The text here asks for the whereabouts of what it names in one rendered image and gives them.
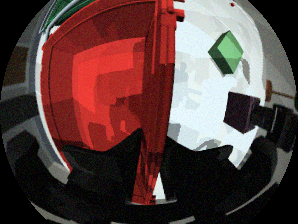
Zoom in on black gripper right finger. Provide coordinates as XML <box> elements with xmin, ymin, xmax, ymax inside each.
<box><xmin>158</xmin><ymin>136</ymin><xmax>234</xmax><ymax>201</ymax></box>

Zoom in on small green block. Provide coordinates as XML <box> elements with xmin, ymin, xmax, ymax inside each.
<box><xmin>208</xmin><ymin>31</ymin><xmax>243</xmax><ymax>75</ymax></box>

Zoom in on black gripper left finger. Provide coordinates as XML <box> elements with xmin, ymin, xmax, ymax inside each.
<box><xmin>61</xmin><ymin>128</ymin><xmax>141</xmax><ymax>202</ymax></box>

